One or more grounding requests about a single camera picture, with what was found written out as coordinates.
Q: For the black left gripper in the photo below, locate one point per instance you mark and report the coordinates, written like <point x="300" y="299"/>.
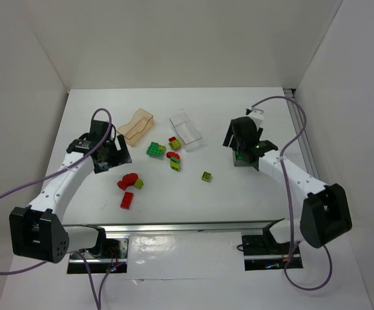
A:
<point x="113" y="158"/>

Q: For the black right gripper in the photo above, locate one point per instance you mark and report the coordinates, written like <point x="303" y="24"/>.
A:
<point x="244" y="158"/>

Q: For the large red round lego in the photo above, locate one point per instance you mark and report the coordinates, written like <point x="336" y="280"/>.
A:
<point x="130" y="179"/>

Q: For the small red lego block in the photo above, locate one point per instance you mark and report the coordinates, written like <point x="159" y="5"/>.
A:
<point x="122" y="185"/>

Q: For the lime small lego brick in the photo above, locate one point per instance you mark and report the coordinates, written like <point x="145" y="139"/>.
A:
<point x="139" y="183"/>

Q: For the red lego plate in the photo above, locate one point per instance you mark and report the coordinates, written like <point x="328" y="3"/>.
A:
<point x="126" y="201"/>

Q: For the lime square lego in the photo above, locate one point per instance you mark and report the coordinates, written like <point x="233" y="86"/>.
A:
<point x="206" y="176"/>

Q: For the lime curved lego brick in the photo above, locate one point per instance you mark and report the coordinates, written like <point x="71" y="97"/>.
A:
<point x="175" y="166"/>

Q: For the red curved lego brick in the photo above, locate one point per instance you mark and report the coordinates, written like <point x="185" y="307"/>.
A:
<point x="172" y="154"/>

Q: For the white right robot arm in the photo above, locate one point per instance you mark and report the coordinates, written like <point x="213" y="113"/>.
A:
<point x="318" y="212"/>

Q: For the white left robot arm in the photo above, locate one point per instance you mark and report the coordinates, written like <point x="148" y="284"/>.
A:
<point x="37" y="230"/>

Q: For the dark grey translucent container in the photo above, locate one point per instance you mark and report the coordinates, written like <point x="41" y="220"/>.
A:
<point x="242" y="163"/>

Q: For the green L-shaped lego plate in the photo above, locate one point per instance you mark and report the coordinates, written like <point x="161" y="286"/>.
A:
<point x="154" y="150"/>

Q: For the orange translucent plastic container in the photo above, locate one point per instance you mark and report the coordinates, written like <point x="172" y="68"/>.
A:
<point x="141" y="122"/>

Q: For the lime lego under green plate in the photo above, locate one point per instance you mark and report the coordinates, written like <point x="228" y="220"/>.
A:
<point x="162" y="148"/>

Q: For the lime 2x2 lego brick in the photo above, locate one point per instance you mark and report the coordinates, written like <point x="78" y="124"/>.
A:
<point x="175" y="144"/>

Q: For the clear plastic container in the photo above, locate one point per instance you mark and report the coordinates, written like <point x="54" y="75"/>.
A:
<point x="185" y="131"/>

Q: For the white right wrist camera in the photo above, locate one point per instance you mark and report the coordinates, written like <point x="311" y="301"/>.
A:
<point x="256" y="115"/>

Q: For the aluminium front rail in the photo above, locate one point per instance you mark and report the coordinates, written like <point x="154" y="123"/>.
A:
<point x="188" y="227"/>

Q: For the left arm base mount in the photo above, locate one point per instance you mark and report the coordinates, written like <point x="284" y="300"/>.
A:
<point x="112" y="258"/>

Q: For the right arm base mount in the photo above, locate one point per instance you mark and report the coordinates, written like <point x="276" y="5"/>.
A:
<point x="262" y="252"/>

